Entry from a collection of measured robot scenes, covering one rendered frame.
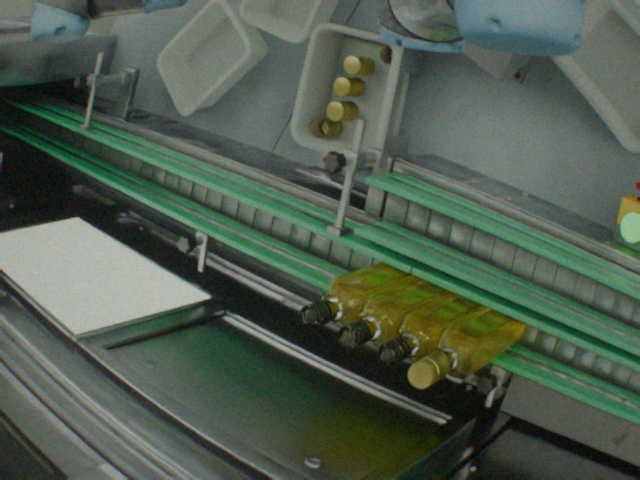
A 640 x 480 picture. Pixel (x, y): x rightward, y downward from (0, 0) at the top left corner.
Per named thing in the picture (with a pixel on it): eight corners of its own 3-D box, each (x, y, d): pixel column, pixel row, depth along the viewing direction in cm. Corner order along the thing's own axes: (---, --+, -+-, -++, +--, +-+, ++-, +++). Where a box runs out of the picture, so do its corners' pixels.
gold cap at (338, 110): (343, 98, 139) (328, 98, 136) (360, 103, 138) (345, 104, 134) (339, 117, 141) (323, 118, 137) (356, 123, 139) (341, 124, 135)
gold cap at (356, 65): (359, 54, 136) (344, 53, 132) (376, 58, 134) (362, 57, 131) (355, 73, 137) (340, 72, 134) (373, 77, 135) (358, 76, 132)
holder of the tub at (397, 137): (314, 166, 148) (286, 170, 141) (344, 25, 139) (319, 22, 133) (397, 198, 139) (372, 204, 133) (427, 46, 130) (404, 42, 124)
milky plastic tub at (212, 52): (181, 58, 165) (153, 59, 158) (246, -7, 152) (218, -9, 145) (212, 119, 162) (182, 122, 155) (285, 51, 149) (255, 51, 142)
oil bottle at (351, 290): (396, 287, 126) (309, 320, 109) (405, 252, 124) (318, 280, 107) (427, 301, 123) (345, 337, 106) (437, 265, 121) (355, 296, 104)
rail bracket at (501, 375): (498, 384, 118) (460, 414, 107) (512, 345, 115) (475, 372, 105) (518, 392, 116) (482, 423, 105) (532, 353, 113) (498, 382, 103)
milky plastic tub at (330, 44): (317, 138, 146) (286, 140, 139) (342, 23, 139) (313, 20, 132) (403, 168, 137) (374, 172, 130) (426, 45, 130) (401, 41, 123)
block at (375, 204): (383, 205, 133) (358, 211, 127) (395, 148, 130) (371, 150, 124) (402, 213, 131) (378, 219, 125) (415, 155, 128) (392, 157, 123)
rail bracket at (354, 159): (356, 223, 128) (305, 235, 118) (379, 116, 123) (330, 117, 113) (373, 229, 126) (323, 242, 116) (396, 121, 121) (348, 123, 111)
